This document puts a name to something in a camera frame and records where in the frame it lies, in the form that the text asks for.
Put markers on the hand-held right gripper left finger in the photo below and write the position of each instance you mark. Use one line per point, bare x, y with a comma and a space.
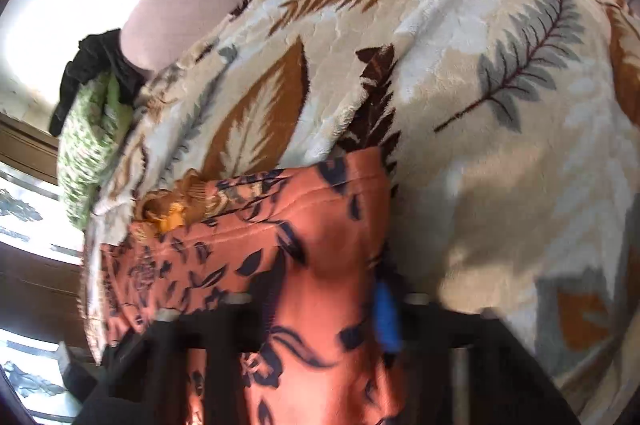
220, 325

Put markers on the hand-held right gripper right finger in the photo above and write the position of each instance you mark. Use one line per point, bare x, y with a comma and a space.
387, 320

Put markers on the etched glass window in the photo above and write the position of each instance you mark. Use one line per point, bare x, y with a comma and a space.
30, 215

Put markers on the leaf print fleece blanket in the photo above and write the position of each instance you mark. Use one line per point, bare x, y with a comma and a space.
450, 105

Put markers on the green white patterned pillow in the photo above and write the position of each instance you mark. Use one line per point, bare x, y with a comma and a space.
85, 155

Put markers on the black cloth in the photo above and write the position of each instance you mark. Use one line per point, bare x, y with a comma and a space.
95, 70

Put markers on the orange black floral garment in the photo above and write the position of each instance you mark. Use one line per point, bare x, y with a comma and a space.
310, 255

